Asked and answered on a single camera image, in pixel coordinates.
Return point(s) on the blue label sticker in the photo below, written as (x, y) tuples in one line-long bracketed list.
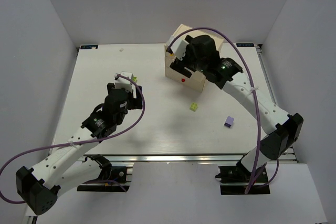
[(245, 44), (88, 47)]

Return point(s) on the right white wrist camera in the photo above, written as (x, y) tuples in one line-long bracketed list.
[(178, 48)]

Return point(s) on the cream drawer cabinet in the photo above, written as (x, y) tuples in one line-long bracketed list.
[(181, 28)]

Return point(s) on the purple lego brick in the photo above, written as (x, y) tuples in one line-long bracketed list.
[(229, 122)]

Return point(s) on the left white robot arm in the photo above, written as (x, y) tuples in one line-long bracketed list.
[(42, 184)]

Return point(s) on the aluminium rail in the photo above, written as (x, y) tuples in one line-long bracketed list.
[(268, 91), (174, 158)]

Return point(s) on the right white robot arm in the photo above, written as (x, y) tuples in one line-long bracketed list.
[(282, 129)]

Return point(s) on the left blue label sticker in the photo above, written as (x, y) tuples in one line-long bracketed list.
[(88, 47)]

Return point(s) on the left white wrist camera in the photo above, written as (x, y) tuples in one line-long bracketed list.
[(125, 79)]

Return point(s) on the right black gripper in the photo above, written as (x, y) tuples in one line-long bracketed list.
[(179, 65)]

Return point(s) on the red knob drawer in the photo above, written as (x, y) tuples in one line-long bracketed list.
[(195, 82)]

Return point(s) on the right blue label sticker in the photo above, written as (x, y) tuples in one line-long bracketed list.
[(245, 44)]

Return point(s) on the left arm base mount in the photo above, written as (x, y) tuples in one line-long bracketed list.
[(116, 179)]

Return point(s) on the aluminium right rail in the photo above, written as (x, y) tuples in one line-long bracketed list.
[(268, 91)]

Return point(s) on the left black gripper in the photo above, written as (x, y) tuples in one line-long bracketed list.
[(136, 98)]

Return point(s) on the pale lime square lego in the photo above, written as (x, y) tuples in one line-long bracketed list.
[(193, 107)]

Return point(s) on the aluminium front rail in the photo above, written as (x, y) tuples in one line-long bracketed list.
[(174, 158)]

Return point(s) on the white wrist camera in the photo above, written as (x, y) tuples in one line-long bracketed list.
[(125, 79), (178, 48)]

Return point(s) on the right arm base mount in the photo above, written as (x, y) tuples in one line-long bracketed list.
[(233, 181)]

